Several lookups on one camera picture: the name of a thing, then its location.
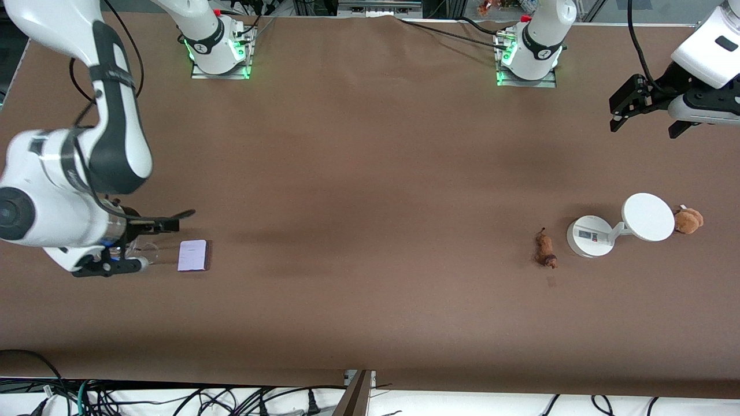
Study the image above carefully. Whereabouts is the long black table cable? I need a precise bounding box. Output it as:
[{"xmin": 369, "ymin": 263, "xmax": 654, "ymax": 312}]
[{"xmin": 398, "ymin": 19, "xmax": 510, "ymax": 47}]

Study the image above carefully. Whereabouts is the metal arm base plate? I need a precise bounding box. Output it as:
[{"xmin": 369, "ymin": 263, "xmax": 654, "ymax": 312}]
[
  {"xmin": 191, "ymin": 26, "xmax": 256, "ymax": 80},
  {"xmin": 495, "ymin": 32, "xmax": 557, "ymax": 88}
]

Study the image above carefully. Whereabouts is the brown paper table cover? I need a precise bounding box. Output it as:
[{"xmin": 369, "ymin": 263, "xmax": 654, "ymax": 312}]
[{"xmin": 0, "ymin": 12, "xmax": 740, "ymax": 399}]

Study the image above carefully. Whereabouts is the metal table frame bracket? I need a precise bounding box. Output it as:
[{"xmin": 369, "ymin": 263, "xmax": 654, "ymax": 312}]
[{"xmin": 332, "ymin": 370, "xmax": 377, "ymax": 416}]

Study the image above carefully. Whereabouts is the grey background device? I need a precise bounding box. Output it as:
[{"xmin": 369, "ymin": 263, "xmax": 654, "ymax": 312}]
[{"xmin": 338, "ymin": 0, "xmax": 423, "ymax": 18}]

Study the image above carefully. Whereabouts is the small white card box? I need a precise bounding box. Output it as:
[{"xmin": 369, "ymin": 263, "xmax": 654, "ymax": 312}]
[{"xmin": 177, "ymin": 239, "xmax": 210, "ymax": 273}]

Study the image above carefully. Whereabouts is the colourful background toy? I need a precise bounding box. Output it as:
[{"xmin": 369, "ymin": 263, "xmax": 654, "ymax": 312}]
[{"xmin": 477, "ymin": 0, "xmax": 522, "ymax": 16}]

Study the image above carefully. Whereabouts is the thick black floor cable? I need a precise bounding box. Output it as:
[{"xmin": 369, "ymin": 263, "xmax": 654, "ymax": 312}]
[{"xmin": 0, "ymin": 349, "xmax": 71, "ymax": 416}]

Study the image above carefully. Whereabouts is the clear plastic cup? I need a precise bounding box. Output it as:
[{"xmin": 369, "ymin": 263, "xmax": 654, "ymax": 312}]
[{"xmin": 119, "ymin": 241, "xmax": 161, "ymax": 268}]

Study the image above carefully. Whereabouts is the brown plush toy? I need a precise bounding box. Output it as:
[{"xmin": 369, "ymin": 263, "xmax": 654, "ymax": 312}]
[{"xmin": 674, "ymin": 205, "xmax": 705, "ymax": 235}]

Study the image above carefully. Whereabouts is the brown lion statue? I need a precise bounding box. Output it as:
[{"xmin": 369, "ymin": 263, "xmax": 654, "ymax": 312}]
[{"xmin": 534, "ymin": 227, "xmax": 559, "ymax": 270}]

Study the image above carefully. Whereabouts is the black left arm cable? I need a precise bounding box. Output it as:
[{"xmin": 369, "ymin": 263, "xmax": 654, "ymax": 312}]
[{"xmin": 628, "ymin": 0, "xmax": 674, "ymax": 93}]

